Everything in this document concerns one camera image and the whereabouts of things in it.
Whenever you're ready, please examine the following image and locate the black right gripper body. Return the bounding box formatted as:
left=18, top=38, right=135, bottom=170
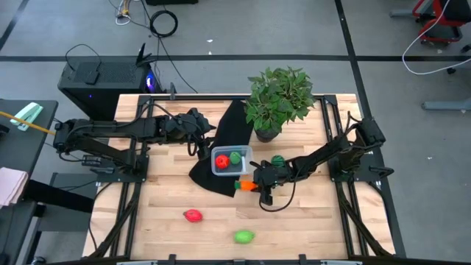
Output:
left=253, top=163, right=294, bottom=193

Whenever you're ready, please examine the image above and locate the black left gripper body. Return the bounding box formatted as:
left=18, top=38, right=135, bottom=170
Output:
left=165, top=107, right=217, bottom=144

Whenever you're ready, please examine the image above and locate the round red toy fruit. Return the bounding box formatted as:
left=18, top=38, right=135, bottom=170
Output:
left=215, top=154, right=231, bottom=170

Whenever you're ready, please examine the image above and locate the orange toy carrot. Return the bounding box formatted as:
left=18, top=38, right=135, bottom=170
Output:
left=234, top=179, right=259, bottom=192

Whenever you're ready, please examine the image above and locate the red toy pepper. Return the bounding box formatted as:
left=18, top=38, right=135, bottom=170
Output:
left=183, top=208, right=204, bottom=224

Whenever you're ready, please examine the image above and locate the clear plastic tupperware container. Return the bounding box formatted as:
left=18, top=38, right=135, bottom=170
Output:
left=210, top=145, right=255, bottom=177

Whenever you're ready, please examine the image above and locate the black cloth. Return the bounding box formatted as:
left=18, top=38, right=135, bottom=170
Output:
left=188, top=99, right=258, bottom=198

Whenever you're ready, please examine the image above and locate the dark plant pot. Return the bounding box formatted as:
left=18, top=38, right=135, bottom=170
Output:
left=254, top=127, right=281, bottom=144

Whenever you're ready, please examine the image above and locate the green leafy toy vegetable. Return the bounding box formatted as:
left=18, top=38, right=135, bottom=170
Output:
left=234, top=230, right=256, bottom=244

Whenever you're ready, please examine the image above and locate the green leafy potted plant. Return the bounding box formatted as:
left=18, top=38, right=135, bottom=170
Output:
left=244, top=66, right=316, bottom=134

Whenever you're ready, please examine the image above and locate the black wifi antenna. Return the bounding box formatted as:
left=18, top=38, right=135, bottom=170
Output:
left=135, top=43, right=157, bottom=68

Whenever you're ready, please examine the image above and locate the black computer tower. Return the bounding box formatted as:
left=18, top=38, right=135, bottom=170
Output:
left=57, top=60, right=157, bottom=121

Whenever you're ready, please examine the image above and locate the mint green stapler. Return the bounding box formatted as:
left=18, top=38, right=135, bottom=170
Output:
left=10, top=102, right=44, bottom=132

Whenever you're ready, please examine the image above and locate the yellow pencil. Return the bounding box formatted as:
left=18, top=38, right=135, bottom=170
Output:
left=0, top=110, right=57, bottom=136

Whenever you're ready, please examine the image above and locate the dark side table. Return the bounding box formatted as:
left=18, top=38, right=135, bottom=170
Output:
left=0, top=98, right=60, bottom=265

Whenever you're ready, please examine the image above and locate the pink cloth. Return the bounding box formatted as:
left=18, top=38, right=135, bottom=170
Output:
left=0, top=166, right=29, bottom=208

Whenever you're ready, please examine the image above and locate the grey desk foot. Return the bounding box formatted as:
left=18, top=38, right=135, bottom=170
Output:
left=421, top=98, right=471, bottom=112

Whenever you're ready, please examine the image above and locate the red metal cart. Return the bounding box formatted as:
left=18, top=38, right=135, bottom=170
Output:
left=411, top=0, right=471, bottom=44

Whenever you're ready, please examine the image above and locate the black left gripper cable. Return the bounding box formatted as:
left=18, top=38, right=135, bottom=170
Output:
left=186, top=131, right=200, bottom=158

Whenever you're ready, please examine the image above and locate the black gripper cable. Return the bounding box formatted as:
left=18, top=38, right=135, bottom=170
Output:
left=258, top=179, right=297, bottom=213
left=186, top=131, right=200, bottom=158

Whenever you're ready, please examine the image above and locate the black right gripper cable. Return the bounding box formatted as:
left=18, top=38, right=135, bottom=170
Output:
left=258, top=179, right=297, bottom=213

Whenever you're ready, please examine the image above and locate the black metal table frame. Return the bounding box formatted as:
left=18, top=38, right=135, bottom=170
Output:
left=87, top=93, right=406, bottom=265

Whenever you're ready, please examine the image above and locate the coiled black floor cable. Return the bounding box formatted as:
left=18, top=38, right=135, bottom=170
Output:
left=149, top=10, right=180, bottom=38

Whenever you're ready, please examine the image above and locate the white floor cable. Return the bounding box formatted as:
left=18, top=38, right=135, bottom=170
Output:
left=401, top=0, right=471, bottom=76

